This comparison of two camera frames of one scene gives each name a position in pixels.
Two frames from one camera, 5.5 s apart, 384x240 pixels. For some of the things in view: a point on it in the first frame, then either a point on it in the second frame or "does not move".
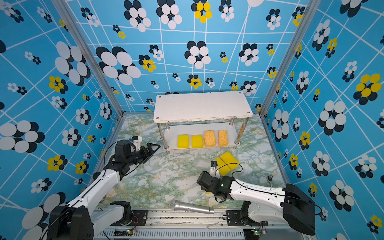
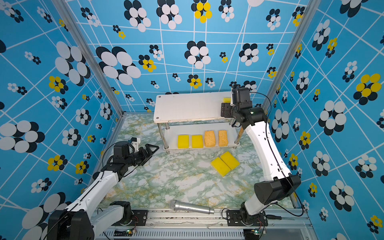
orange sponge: (209, 139) does not move
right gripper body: (214, 195) to (230, 111)
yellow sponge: (197, 141) does not move
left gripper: (151, 152) does not move
